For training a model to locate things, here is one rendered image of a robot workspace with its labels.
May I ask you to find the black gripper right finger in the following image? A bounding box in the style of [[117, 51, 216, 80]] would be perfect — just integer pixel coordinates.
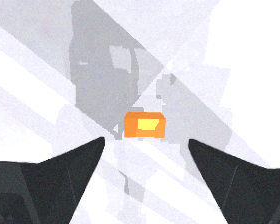
[[188, 139, 280, 224]]

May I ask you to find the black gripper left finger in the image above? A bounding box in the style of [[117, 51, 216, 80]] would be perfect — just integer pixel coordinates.
[[0, 137, 105, 224]]

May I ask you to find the orange block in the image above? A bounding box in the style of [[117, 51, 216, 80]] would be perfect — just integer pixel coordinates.
[[124, 112, 166, 138]]

